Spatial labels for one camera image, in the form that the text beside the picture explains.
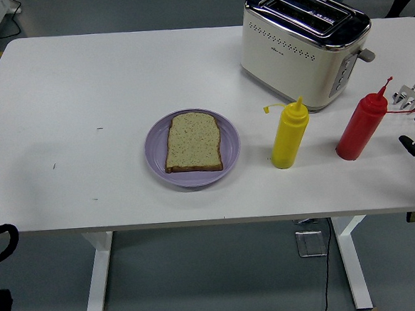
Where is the red squeeze bottle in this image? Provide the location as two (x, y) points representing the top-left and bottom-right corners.
(330, 74), (415, 163)

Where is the slice of bread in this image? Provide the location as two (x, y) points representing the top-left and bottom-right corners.
(161, 110), (225, 175)

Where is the white table leg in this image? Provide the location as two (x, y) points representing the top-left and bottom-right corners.
(77, 230), (119, 311)
(331, 214), (374, 311)

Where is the yellow squeeze bottle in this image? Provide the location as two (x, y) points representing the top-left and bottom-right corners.
(262, 95), (313, 170)

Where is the metal floor plate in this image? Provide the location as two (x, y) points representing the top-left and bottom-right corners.
(294, 229), (328, 259)

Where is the cream and chrome toaster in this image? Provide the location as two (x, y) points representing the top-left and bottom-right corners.
(235, 0), (380, 117)

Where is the purple plate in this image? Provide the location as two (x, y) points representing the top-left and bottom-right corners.
(141, 105), (244, 192)

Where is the black floor cable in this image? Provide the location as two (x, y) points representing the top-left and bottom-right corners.
(315, 217), (339, 311)

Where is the black appliance cable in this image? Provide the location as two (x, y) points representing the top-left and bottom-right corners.
(0, 0), (25, 45)

